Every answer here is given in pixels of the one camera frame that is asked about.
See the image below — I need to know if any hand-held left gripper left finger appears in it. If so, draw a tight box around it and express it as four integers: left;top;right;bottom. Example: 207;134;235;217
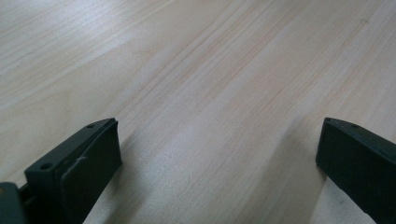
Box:
23;117;123;224

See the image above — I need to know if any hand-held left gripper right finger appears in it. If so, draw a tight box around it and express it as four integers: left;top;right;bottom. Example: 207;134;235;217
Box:
315;117;396;224

